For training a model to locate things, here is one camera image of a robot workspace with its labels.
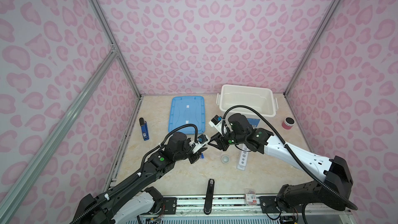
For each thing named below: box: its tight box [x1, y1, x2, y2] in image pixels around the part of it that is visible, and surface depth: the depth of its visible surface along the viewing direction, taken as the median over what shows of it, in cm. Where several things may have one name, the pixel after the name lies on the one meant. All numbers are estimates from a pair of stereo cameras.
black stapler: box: [203, 178, 216, 216], surface depth 75 cm
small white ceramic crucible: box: [221, 154, 231, 164], surface depth 87 cm
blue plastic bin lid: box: [168, 95, 206, 135], surface depth 112 cm
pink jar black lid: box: [281, 116, 296, 130], surface depth 100 cm
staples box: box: [244, 188, 258, 206], surface depth 76 cm
